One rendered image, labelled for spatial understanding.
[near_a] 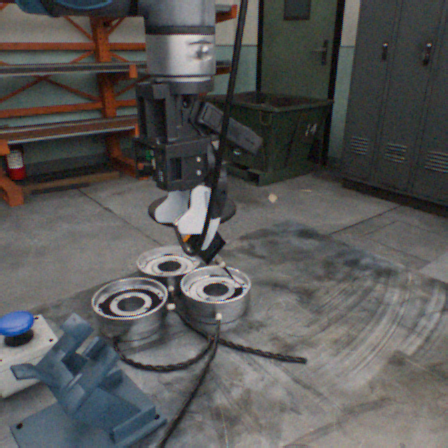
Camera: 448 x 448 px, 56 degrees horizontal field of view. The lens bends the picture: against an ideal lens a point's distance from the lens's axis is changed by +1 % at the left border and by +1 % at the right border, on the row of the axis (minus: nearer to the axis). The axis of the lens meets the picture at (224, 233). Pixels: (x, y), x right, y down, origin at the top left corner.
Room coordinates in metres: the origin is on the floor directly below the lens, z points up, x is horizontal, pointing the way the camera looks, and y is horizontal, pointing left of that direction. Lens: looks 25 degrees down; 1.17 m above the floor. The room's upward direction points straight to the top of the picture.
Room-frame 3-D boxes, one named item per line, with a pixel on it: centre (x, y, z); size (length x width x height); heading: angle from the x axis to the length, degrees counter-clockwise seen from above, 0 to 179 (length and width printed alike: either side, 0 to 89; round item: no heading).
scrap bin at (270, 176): (4.00, -0.36, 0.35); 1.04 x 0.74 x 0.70; 38
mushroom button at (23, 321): (0.41, 0.24, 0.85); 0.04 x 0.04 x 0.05
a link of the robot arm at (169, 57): (0.50, 0.04, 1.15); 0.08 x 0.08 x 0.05
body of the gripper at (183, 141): (0.50, 0.05, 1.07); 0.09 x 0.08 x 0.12; 131
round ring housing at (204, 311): (0.54, 0.01, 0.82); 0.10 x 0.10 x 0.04
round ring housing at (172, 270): (0.61, 0.09, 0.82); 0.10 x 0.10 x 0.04
